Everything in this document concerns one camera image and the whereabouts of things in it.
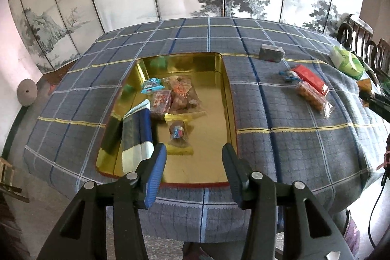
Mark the small clear candy bag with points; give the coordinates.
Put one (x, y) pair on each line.
(178, 132)

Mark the teal snack packet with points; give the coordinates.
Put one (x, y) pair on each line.
(289, 76)
(152, 85)

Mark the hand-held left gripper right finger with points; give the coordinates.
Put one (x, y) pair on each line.
(233, 174)

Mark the wide clear bag orange snacks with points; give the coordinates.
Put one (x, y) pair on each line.
(182, 95)

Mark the long clear bag orange snacks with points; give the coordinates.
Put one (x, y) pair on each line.
(313, 97)

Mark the bamboo stool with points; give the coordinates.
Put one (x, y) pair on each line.
(7, 177)

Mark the grey block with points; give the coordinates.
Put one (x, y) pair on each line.
(271, 53)

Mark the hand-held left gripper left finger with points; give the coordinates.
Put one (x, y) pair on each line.
(155, 174)

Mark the navy and white snack packet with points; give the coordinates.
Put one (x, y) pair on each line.
(137, 132)

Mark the green tissue pack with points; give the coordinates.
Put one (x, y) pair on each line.
(347, 62)

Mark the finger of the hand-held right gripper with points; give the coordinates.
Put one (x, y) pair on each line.
(381, 112)
(373, 96)

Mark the purple cloth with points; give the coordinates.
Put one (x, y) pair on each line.
(352, 232)

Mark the round stone disc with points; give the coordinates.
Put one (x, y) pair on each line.
(26, 92)

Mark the gold tin box red sides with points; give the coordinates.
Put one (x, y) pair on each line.
(207, 126)

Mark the red snack packet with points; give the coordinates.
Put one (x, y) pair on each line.
(310, 80)

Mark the orange snack bag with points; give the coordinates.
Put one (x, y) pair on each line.
(364, 85)

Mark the brown cake packet red label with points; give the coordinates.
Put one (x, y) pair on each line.
(160, 103)

